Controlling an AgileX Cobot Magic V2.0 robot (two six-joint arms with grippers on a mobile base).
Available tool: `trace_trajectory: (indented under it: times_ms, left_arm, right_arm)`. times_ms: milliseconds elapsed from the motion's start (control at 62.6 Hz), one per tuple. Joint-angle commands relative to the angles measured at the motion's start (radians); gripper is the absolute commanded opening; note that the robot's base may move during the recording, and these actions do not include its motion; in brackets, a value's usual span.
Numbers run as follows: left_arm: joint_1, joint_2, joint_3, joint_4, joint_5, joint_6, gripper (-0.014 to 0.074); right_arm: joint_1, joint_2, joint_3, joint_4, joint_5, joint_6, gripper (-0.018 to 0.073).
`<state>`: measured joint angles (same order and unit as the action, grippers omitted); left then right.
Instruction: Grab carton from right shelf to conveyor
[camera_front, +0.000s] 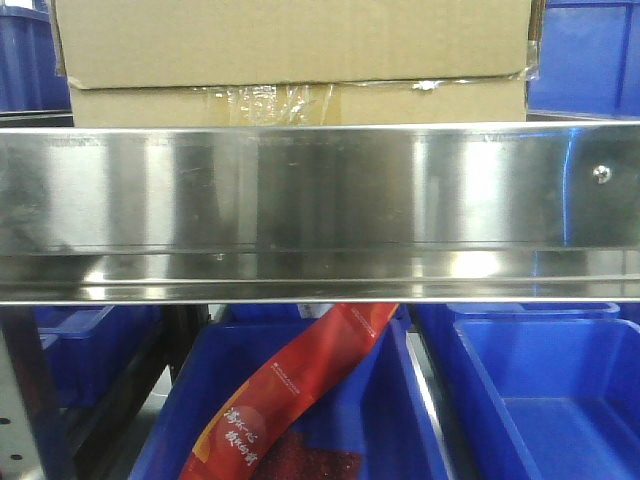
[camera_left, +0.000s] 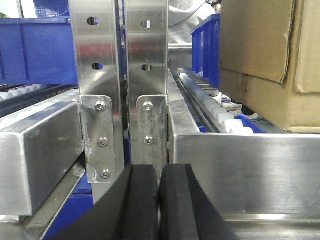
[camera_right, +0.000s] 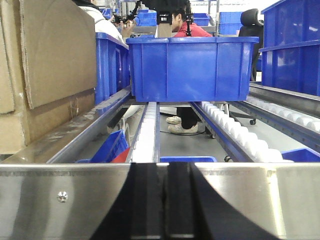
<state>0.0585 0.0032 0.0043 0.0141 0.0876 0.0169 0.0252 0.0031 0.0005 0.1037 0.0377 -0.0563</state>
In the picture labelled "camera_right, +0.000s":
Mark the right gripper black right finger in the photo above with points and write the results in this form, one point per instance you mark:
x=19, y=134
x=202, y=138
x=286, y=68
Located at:
x=195, y=211

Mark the blue plastic bin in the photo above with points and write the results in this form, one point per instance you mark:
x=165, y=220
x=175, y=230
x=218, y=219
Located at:
x=190, y=69
x=112, y=66
x=291, y=50

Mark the blue bin lower middle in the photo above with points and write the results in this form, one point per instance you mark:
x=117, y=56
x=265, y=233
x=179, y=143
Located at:
x=188, y=159

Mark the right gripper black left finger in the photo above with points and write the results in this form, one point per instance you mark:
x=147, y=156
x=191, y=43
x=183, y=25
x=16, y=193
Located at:
x=137, y=212

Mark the red snack package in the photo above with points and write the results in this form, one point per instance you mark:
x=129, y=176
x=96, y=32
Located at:
x=121, y=158

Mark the blue bin lower right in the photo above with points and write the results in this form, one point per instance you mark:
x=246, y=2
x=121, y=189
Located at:
x=301, y=155

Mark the blue bin lower left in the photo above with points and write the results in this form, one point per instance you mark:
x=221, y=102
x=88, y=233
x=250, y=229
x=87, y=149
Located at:
x=115, y=144

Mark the white roller track middle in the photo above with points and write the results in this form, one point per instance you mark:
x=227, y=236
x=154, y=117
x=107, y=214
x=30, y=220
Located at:
x=240, y=144

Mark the person in red jacket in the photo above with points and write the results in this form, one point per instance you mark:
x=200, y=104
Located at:
x=185, y=122

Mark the white roller track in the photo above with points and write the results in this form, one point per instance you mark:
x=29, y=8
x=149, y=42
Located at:
x=146, y=143
x=299, y=126
x=240, y=144

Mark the person in white jacket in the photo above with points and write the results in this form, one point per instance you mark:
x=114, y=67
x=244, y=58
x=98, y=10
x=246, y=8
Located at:
x=102, y=25

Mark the brown cardboard carton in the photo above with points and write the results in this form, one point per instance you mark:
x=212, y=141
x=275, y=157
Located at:
x=47, y=68

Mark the blue plastic bin centre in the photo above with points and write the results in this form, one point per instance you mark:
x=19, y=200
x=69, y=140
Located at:
x=190, y=69

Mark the steel side rail left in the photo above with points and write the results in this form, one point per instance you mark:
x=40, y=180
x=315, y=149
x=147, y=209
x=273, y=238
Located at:
x=64, y=143

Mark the blue plastic bin right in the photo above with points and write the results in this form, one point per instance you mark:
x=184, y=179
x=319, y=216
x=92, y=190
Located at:
x=291, y=50

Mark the white roller track left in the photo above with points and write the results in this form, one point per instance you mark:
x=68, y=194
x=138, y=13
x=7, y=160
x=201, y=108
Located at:
x=146, y=143

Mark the white roller track right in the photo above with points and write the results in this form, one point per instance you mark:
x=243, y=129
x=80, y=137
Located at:
x=299, y=126

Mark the blue plastic bin left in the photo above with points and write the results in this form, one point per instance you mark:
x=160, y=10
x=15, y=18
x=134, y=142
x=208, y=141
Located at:
x=112, y=66

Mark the black office chair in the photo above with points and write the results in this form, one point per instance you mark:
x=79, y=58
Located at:
x=252, y=27

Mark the stainless steel shelf front rail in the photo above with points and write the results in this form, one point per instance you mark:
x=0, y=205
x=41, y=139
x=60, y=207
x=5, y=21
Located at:
x=69, y=201

